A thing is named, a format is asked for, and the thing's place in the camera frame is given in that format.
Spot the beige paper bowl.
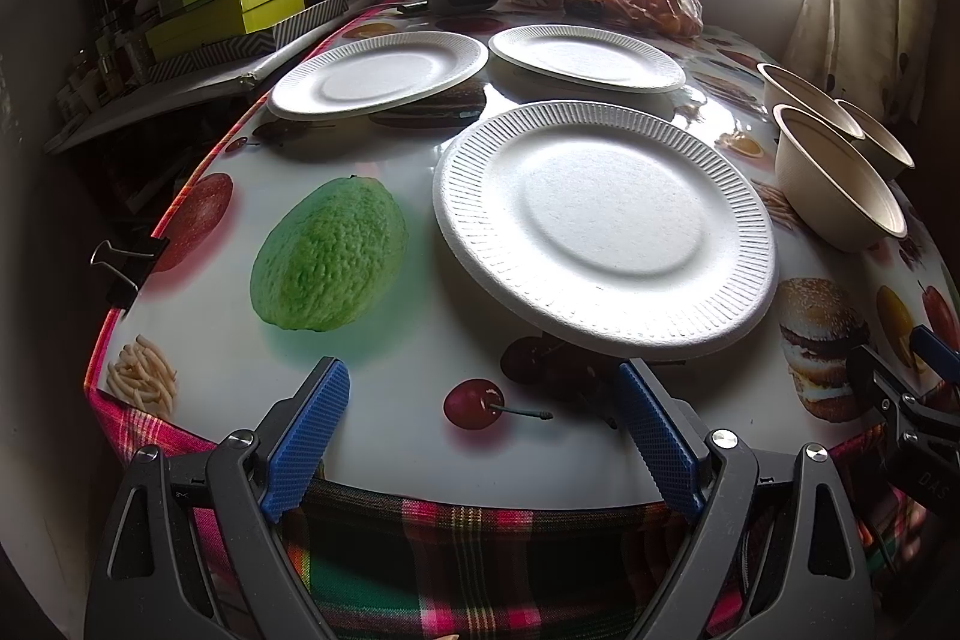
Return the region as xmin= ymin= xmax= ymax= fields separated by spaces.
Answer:
xmin=836 ymin=99 xmax=914 ymax=182
xmin=757 ymin=62 xmax=866 ymax=142
xmin=773 ymin=104 xmax=908 ymax=253

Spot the white paper plate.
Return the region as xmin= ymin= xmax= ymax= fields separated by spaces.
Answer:
xmin=488 ymin=23 xmax=685 ymax=94
xmin=267 ymin=31 xmax=488 ymax=122
xmin=433 ymin=101 xmax=778 ymax=360

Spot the plaid cloth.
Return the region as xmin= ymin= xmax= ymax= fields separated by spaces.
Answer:
xmin=83 ymin=307 xmax=932 ymax=640

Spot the black binder clip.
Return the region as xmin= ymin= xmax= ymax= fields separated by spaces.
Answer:
xmin=89 ymin=234 xmax=169 ymax=312

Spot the floral curtain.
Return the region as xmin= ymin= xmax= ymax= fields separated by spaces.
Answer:
xmin=782 ymin=0 xmax=937 ymax=124

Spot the fruit print tablecloth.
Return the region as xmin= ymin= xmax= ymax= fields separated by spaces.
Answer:
xmin=88 ymin=28 xmax=958 ymax=510

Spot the grey side shelf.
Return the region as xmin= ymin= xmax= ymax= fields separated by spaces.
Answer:
xmin=43 ymin=0 xmax=374 ymax=154

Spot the black white striped tray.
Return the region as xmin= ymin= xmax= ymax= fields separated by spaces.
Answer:
xmin=148 ymin=0 xmax=348 ymax=83

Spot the lime green box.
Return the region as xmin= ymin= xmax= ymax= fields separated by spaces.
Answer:
xmin=145 ymin=0 xmax=304 ymax=60

